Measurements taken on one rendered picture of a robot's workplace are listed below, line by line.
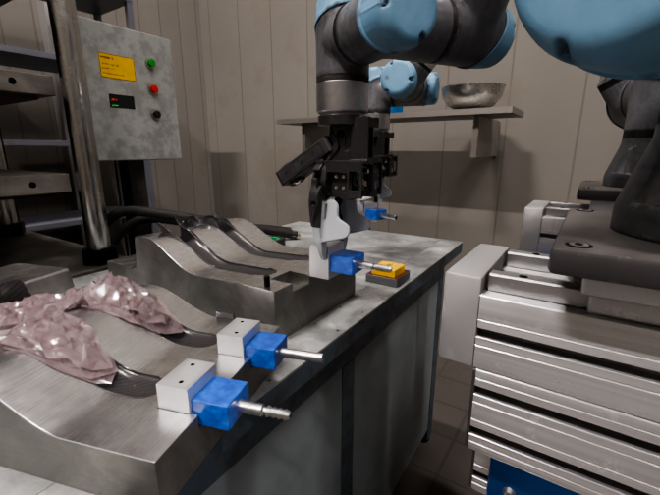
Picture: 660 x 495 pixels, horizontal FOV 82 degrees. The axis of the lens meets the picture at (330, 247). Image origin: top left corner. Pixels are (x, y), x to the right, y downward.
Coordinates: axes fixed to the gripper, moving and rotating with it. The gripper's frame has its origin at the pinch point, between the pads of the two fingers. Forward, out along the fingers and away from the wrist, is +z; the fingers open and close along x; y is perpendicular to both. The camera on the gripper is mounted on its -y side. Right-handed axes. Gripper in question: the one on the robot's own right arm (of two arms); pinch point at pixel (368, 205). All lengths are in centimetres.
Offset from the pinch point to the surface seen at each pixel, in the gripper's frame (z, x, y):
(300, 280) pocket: 7.4, -38.7, 23.7
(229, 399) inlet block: 8, -62, 47
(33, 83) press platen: -32, -70, -49
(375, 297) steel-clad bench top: 15.1, -20.0, 24.2
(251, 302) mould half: 9, -49, 24
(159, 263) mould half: 6, -57, 1
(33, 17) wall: -107, -57, -289
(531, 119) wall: -34, 177, -42
